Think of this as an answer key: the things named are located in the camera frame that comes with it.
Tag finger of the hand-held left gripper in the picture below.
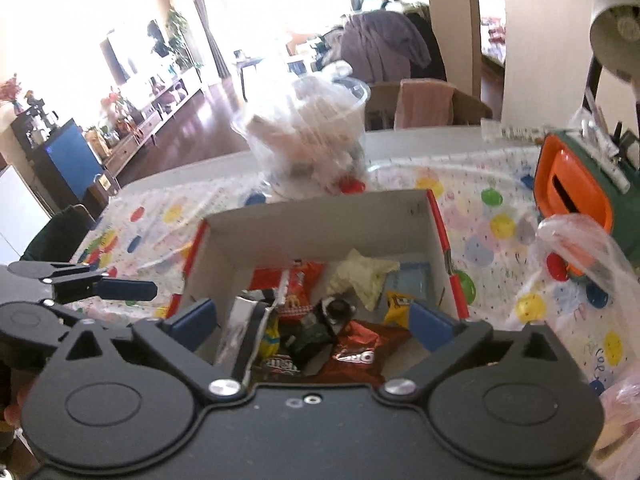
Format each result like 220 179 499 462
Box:
7 261 158 307

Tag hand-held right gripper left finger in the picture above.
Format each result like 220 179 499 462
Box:
50 297 247 402

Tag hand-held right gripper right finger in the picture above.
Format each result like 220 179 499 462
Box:
377 301 576 403

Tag light blue snack packet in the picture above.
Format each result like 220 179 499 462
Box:
385 261 431 293

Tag white black striped snack packet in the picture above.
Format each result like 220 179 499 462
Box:
215 296 266 378

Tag brown shiny snack packet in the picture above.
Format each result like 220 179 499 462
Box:
317 320 411 386

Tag brown candy packet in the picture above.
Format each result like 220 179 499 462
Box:
250 352 301 381

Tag dark brown snack packet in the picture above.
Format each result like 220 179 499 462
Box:
312 296 356 333

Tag red snack packet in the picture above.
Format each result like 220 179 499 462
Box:
250 260 326 321

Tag dark green snack packet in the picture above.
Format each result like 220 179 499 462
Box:
282 322 336 371

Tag red cardboard box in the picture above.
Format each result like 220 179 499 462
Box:
167 189 470 386

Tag person's left hand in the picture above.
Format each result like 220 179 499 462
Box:
2 382 35 433

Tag black chair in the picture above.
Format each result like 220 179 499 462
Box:
25 205 98 263

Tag polka dot tablecloth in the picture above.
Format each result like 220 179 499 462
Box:
75 160 640 411

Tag white cabinet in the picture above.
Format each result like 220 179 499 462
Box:
0 165 51 261

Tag blue cabinet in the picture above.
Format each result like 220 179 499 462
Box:
42 119 103 201

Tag long television cabinet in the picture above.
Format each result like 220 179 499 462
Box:
102 67 206 176

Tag clear plastic bag of sweets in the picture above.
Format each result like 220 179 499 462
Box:
536 212 640 461

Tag clear plastic tub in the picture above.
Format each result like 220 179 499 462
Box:
231 76 372 201

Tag potted red flowers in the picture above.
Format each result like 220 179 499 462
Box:
100 87 131 126

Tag black coffee machine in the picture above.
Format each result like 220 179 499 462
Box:
20 95 61 148

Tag orange green tissue box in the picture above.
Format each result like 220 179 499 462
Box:
532 130 640 278

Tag clear printed packet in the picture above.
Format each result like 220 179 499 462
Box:
481 119 548 145

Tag pink cloth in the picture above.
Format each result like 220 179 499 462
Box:
395 80 456 128

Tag brown chair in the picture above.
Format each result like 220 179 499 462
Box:
365 80 493 131

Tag white plastic bag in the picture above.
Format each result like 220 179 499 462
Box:
250 62 366 181

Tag red flower bouquet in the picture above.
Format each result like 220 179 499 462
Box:
0 74 23 113

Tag television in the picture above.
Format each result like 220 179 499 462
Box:
100 20 171 86

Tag white plastic tube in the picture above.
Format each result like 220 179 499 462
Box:
580 120 630 193

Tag dark coffee table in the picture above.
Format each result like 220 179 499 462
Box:
232 55 266 101

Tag tall green plant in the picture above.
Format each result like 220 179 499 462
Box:
165 7 198 68

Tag grey coat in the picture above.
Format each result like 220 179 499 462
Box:
340 10 431 86

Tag grey desk lamp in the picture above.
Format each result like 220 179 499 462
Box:
582 0 640 111

